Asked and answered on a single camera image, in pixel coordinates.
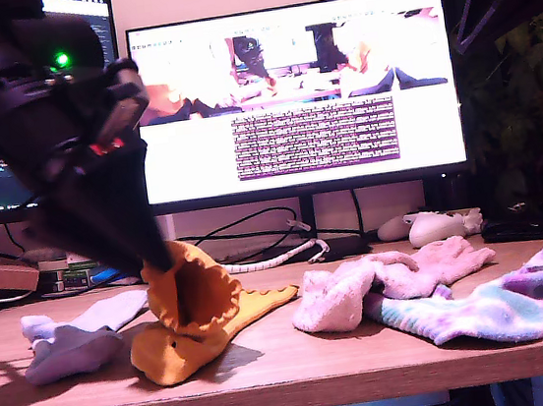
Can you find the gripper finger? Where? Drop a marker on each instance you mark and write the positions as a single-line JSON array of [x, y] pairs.
[[90, 220], [136, 190]]

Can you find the orange ruffled sock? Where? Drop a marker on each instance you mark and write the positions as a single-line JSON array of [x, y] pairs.
[[164, 295], [172, 363]]

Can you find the white pale blue sock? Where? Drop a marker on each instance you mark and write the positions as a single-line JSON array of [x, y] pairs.
[[72, 356]]

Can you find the white green-labelled box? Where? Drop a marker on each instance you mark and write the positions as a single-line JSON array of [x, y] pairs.
[[78, 260]]

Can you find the blue plastic packet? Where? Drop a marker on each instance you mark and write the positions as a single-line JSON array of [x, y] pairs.
[[107, 276]]

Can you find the dark green-labelled box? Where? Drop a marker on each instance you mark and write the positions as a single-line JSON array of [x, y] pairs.
[[75, 280]]

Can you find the small brown box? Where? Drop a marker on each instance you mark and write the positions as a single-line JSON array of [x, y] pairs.
[[13, 278]]

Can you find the monitor showing dark code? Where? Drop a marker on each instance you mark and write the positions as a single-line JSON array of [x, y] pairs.
[[97, 36]]

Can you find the pink fluffy sock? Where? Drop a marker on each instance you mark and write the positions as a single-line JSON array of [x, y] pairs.
[[456, 254], [334, 309]]

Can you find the white rounded controller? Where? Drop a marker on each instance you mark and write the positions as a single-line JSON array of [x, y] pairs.
[[391, 230]]

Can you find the white game controller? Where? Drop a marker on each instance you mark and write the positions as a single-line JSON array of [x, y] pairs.
[[433, 230]]

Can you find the monitor showing white windows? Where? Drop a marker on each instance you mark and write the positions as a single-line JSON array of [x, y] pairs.
[[431, 134]]

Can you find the black flat case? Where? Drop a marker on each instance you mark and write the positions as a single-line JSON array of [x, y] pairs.
[[518, 231]]

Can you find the green potted plant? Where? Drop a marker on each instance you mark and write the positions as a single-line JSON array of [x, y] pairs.
[[522, 108]]

